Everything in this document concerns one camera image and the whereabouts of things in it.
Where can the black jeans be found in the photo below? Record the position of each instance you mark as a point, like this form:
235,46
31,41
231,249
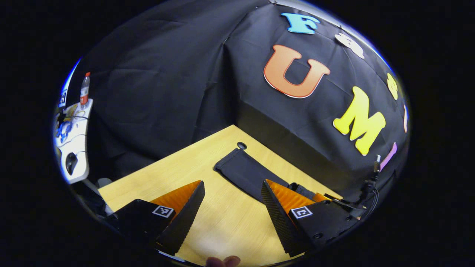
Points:
245,172

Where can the white side desk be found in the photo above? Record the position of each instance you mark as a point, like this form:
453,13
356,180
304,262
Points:
79,148

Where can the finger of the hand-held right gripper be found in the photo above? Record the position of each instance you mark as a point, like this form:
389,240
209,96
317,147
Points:
345,204

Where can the black backdrop cloth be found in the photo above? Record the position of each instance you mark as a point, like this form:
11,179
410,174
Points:
167,92

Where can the black round table grommet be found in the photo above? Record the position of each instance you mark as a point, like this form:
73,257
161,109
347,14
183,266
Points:
241,145

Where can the black computer mouse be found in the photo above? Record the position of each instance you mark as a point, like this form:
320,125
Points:
71,163

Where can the clear plastic bottle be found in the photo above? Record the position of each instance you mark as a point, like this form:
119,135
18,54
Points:
85,92

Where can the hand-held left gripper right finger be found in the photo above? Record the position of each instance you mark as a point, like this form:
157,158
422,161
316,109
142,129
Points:
282,222

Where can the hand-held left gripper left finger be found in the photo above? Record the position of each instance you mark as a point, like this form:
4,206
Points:
183,222

